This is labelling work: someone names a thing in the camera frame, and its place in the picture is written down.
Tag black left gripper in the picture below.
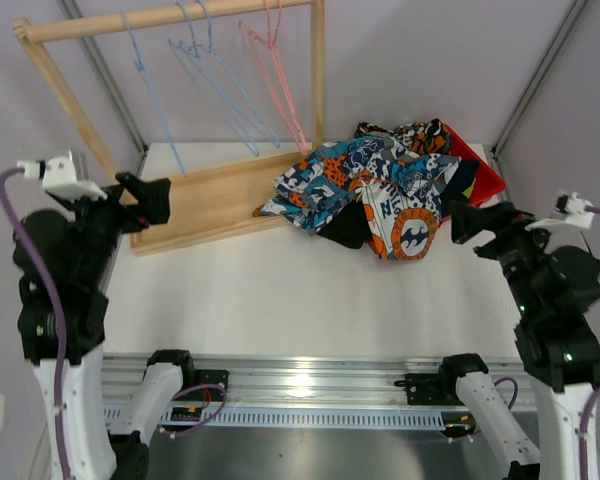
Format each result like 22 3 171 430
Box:
56 168 170 284

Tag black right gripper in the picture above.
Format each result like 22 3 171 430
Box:
448 200 564 318

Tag lime green shorts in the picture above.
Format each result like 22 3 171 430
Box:
461 177 478 203

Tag navy blue shorts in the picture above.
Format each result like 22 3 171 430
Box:
447 159 482 194

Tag teal patterned shorts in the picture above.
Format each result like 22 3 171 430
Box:
253 136 460 261

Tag orange camouflage shorts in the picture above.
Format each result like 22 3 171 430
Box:
353 119 453 155

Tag black shorts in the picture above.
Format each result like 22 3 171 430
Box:
317 201 372 249

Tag blue hanger holding green shorts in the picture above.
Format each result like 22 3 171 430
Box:
179 0 282 150

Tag pink wire hanger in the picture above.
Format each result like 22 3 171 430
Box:
237 0 313 156

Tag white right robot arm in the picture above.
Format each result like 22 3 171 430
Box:
395 193 600 479

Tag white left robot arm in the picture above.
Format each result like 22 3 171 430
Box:
0 172 197 479

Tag red plastic tray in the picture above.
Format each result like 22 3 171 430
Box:
445 125 506 207

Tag wooden clothes rack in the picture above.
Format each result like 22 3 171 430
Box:
12 1 300 255

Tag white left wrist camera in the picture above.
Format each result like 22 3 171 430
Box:
16 149 107 202

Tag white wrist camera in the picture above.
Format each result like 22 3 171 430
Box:
16 149 107 202
525 192 594 232

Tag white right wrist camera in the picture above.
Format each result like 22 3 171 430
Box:
525 192 594 232

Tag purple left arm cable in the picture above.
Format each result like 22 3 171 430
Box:
0 167 228 480

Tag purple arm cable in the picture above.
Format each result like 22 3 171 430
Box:
0 167 228 480
444 204 600 480

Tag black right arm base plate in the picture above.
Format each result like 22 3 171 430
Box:
393 373 463 406

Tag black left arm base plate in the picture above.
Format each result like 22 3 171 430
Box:
179 366 230 403

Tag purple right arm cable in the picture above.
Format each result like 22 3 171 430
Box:
444 204 600 480

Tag aluminium mounting rail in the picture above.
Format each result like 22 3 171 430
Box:
101 353 536 413

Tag slotted white cable duct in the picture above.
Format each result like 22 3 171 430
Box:
104 405 473 431

